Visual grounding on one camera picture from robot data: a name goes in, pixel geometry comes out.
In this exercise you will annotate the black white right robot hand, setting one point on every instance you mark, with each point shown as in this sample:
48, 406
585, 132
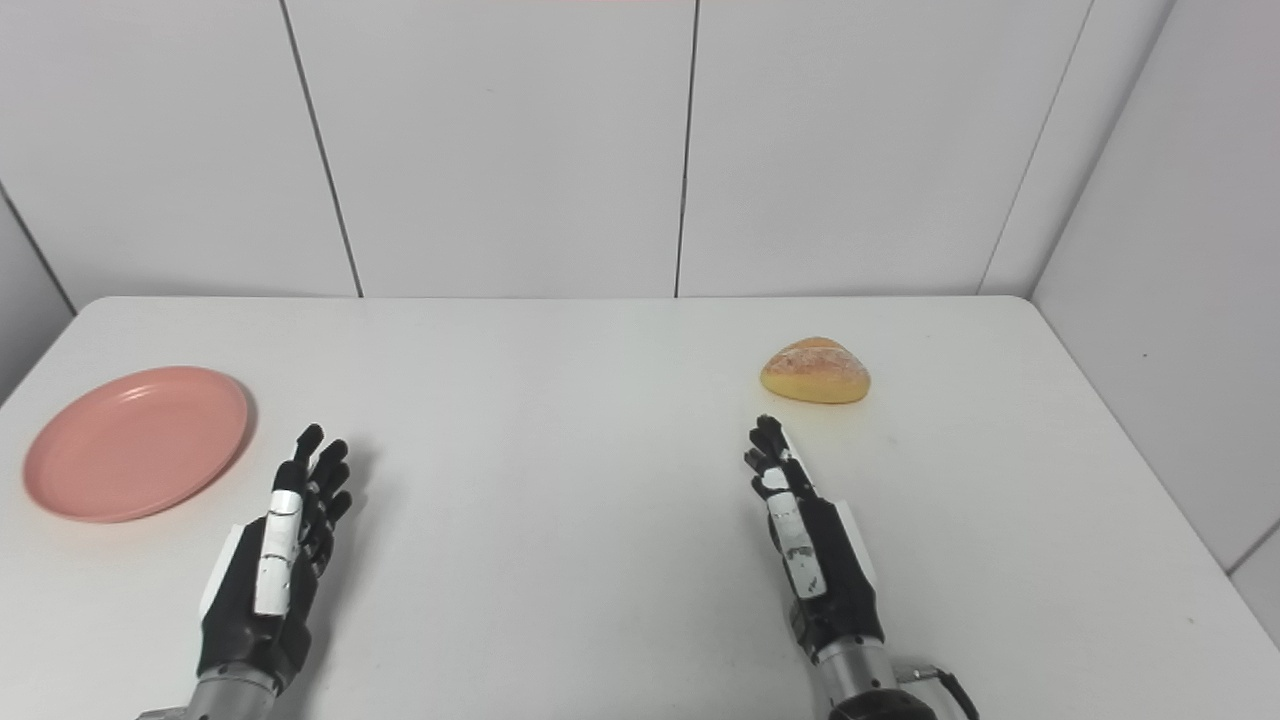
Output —
825, 570

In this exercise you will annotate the pink round plate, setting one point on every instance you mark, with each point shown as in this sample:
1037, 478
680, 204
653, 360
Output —
135, 445

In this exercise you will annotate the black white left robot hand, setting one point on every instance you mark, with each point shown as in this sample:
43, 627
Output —
275, 560

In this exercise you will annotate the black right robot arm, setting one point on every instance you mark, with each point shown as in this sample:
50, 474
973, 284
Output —
860, 685

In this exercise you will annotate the golden bread roll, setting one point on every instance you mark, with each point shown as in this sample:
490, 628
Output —
815, 372

